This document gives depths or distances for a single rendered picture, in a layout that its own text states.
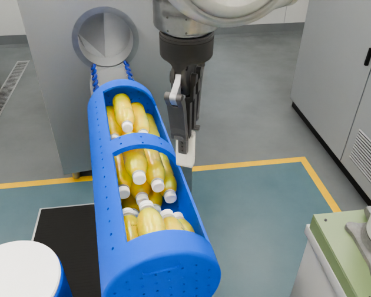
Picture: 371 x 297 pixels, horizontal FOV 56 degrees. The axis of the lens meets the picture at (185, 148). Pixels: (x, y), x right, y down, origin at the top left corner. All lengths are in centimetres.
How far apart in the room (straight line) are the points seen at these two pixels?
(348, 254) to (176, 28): 82
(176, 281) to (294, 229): 175
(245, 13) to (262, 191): 252
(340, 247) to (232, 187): 174
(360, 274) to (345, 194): 189
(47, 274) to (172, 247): 39
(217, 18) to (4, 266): 96
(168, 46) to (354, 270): 79
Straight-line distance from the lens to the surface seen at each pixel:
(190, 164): 61
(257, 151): 314
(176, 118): 51
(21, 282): 106
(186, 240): 81
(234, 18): 26
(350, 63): 290
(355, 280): 105
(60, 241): 231
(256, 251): 237
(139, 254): 79
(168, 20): 46
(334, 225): 114
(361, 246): 110
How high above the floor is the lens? 185
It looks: 37 degrees down
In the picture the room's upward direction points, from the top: straight up
